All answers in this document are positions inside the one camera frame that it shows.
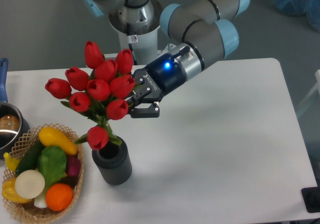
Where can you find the dark green cucumber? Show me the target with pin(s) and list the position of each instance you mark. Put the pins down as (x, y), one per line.
(30, 159)

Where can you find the white round radish slice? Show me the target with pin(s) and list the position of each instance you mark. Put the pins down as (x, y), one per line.
(29, 184)

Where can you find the purple red onion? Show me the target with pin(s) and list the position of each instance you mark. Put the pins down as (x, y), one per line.
(73, 166)

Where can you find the dark blue saucepan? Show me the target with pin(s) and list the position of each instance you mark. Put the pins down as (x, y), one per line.
(12, 123)

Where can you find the red tulip bouquet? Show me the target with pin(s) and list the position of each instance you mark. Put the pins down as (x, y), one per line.
(99, 96)

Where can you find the dark grey ribbed vase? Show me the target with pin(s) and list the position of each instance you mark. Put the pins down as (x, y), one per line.
(113, 162)

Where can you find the green lettuce leaf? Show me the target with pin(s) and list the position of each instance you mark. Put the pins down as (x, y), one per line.
(52, 165)

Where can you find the black device at edge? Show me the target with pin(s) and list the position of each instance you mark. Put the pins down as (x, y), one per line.
(311, 198)

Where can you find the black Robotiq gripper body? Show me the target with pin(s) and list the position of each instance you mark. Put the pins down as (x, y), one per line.
(161, 77)

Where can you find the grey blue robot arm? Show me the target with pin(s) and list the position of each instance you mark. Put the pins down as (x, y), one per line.
(171, 44)

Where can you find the woven wicker basket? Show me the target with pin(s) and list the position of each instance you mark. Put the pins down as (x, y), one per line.
(27, 213)

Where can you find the orange fruit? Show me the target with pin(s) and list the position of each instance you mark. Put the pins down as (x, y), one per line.
(59, 196)

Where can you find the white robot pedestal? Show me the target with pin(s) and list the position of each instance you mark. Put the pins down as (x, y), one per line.
(137, 30)

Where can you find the blue plastic bag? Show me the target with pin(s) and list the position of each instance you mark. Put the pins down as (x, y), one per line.
(308, 8)

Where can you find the yellow squash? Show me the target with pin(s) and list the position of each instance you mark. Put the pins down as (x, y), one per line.
(50, 136)

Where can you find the yellow bell pepper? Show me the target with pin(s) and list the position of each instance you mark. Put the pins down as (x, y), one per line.
(9, 192)

